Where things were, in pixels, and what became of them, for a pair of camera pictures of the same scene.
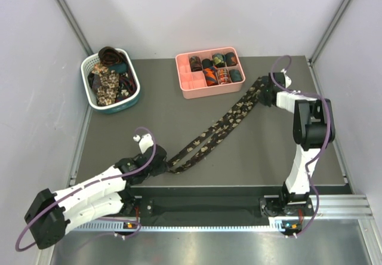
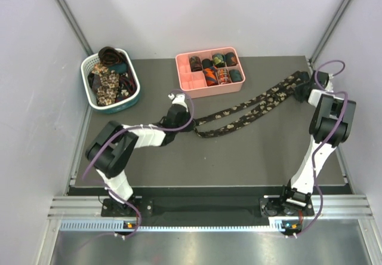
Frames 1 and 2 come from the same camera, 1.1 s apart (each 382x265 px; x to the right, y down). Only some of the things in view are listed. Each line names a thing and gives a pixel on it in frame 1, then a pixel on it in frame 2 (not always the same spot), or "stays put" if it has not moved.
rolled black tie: [206, 63] stays put
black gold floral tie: [190, 155] → [295, 80]
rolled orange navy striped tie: [211, 76] stays put
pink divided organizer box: [209, 73] stays put
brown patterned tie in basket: [109, 55] stays put
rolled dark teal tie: [235, 75] stays put
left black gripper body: [156, 170] → [187, 116]
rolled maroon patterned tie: [195, 64] stays put
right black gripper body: [263, 95] → [299, 89]
